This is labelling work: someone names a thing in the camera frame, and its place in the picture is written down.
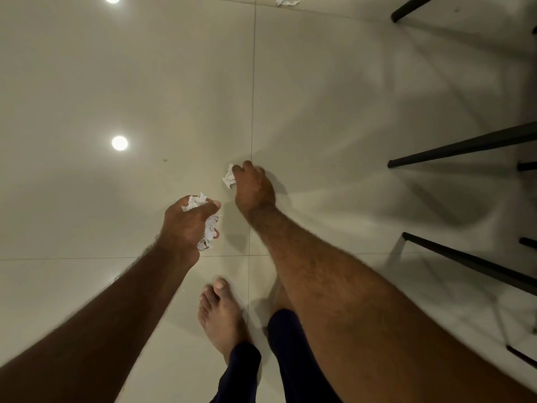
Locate person's left hand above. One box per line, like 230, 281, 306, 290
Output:
157, 195, 222, 269

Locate person's right forearm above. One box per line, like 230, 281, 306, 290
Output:
241, 203, 537, 403

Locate person's right hand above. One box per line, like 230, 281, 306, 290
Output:
232, 160, 277, 215

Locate person's left forearm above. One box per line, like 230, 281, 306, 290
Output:
0, 242, 200, 403

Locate black metal chair leg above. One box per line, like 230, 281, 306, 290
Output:
390, 0, 439, 24
401, 231, 537, 297
387, 121, 537, 169
505, 344, 537, 370

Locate person's left foot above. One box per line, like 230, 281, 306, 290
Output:
197, 278, 253, 366

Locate dark blue trousers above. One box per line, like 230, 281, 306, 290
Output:
209, 309, 343, 403

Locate white paper wad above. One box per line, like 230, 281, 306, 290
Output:
181, 193, 222, 252

